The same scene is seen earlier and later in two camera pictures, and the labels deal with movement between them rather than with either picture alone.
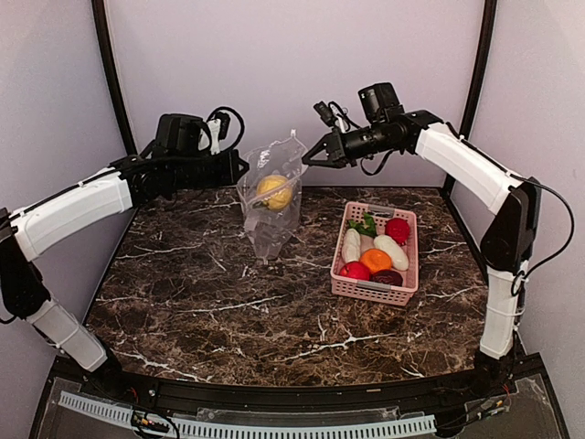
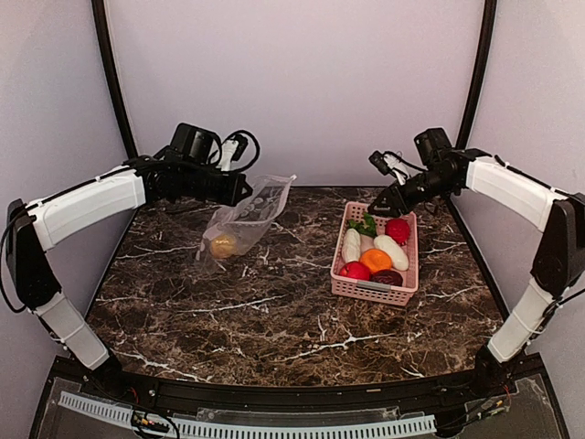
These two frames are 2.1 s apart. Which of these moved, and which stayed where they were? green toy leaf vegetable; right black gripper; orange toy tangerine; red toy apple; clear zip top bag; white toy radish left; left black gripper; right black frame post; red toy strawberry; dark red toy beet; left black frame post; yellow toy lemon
Moved: left black gripper; yellow toy lemon; clear zip top bag; right black gripper
Stayed: right black frame post; dark red toy beet; green toy leaf vegetable; white toy radish left; red toy apple; red toy strawberry; orange toy tangerine; left black frame post
